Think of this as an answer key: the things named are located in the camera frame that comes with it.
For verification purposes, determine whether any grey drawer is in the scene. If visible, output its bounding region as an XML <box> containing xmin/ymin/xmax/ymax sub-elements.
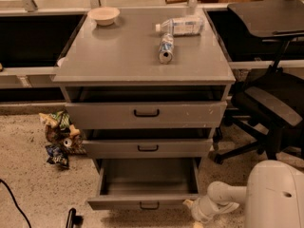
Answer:
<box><xmin>87</xmin><ymin>158</ymin><xmax>201</xmax><ymax>210</ymax></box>
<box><xmin>66</xmin><ymin>102</ymin><xmax>227</xmax><ymax>129</ymax></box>
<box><xmin>83</xmin><ymin>139</ymin><xmax>213</xmax><ymax>159</ymax></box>

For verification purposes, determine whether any black floor cable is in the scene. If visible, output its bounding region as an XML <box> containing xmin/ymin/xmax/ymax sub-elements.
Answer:
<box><xmin>0</xmin><ymin>178</ymin><xmax>33</xmax><ymax>228</ymax></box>

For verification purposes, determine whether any black office chair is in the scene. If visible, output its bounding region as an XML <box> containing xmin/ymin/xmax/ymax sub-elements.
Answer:
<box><xmin>212</xmin><ymin>0</ymin><xmax>304</xmax><ymax>163</ymax></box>

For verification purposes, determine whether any green striped snack bag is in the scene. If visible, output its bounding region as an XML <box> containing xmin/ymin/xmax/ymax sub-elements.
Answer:
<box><xmin>39</xmin><ymin>111</ymin><xmax>71</xmax><ymax>130</ymax></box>

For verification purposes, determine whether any blue snack bag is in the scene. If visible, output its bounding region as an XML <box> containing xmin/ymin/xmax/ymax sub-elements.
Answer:
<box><xmin>46</xmin><ymin>144</ymin><xmax>69</xmax><ymax>168</ymax></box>

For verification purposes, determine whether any grey drawer cabinet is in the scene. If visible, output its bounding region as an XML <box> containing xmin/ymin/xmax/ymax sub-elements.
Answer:
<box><xmin>52</xmin><ymin>6</ymin><xmax>237</xmax><ymax>176</ymax></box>

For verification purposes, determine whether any black handle at floor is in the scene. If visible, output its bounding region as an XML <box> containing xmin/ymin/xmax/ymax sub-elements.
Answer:
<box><xmin>66</xmin><ymin>208</ymin><xmax>84</xmax><ymax>228</ymax></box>

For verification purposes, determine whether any white bowl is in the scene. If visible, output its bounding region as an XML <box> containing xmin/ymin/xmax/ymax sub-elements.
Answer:
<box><xmin>87</xmin><ymin>7</ymin><xmax>120</xmax><ymax>26</ymax></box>

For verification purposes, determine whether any grey middle drawer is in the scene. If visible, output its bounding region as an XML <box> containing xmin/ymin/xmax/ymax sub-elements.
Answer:
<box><xmin>83</xmin><ymin>139</ymin><xmax>213</xmax><ymax>159</ymax></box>

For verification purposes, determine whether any blue soda can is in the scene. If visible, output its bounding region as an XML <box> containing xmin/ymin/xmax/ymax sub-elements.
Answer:
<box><xmin>159</xmin><ymin>33</ymin><xmax>174</xmax><ymax>64</ymax></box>

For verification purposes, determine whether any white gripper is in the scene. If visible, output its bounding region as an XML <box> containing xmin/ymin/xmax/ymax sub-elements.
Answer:
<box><xmin>183</xmin><ymin>196</ymin><xmax>219</xmax><ymax>228</ymax></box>

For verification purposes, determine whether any wooden stick on desk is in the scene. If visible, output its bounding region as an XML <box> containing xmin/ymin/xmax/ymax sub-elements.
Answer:
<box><xmin>164</xmin><ymin>0</ymin><xmax>188</xmax><ymax>4</ymax></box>

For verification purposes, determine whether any clear plastic water bottle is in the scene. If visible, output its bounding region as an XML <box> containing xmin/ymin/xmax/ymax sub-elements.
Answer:
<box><xmin>155</xmin><ymin>16</ymin><xmax>204</xmax><ymax>36</ymax></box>

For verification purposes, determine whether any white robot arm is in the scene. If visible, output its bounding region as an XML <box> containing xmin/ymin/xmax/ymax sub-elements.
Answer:
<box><xmin>183</xmin><ymin>161</ymin><xmax>304</xmax><ymax>228</ymax></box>

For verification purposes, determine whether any grey top drawer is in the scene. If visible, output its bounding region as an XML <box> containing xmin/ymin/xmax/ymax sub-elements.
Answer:
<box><xmin>66</xmin><ymin>102</ymin><xmax>227</xmax><ymax>129</ymax></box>

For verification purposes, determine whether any brown snack bag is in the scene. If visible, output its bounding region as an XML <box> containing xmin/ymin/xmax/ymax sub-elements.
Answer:
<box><xmin>45</xmin><ymin>124</ymin><xmax>83</xmax><ymax>151</ymax></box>

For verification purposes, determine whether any grey bottom drawer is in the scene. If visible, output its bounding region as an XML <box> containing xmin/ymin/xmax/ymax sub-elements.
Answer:
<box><xmin>87</xmin><ymin>158</ymin><xmax>201</xmax><ymax>210</ymax></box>

